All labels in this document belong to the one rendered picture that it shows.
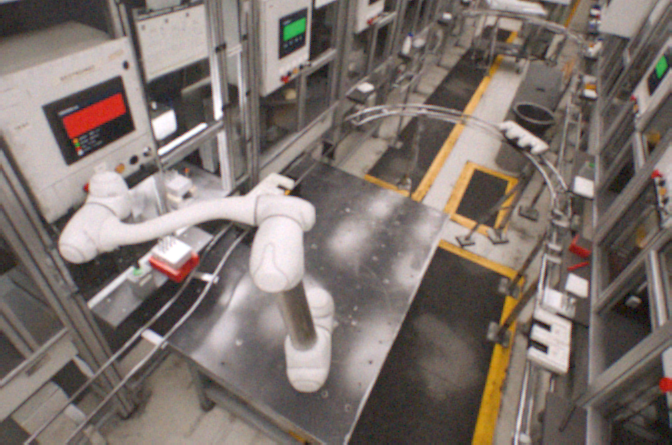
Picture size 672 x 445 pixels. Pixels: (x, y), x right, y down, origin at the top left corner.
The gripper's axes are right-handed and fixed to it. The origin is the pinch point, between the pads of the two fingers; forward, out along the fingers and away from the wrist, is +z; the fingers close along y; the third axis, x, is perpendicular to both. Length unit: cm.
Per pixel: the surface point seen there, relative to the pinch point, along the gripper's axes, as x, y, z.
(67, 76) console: -10, -5, -69
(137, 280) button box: 2.7, 2.9, 6.3
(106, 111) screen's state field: -7, -11, -56
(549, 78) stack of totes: 132, -456, 55
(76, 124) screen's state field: -7, -1, -56
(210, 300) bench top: 13.2, -20.1, 41.1
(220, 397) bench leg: 31, 0, 84
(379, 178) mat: 21, -234, 108
